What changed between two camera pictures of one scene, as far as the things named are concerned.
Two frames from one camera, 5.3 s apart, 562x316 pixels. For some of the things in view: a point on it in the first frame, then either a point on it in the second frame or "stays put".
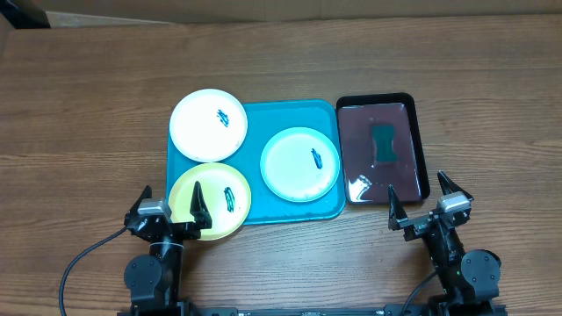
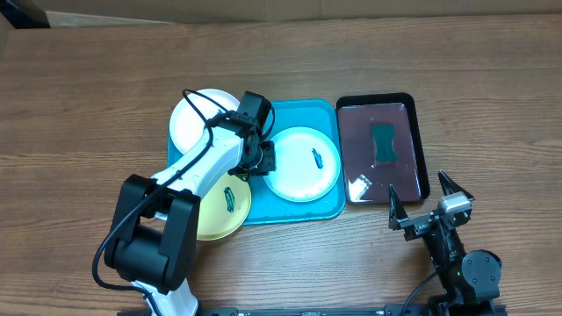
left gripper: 190,231 to 268,163
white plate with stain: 208,125 stays put
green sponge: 383,136 stays put
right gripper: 417,225 stays put
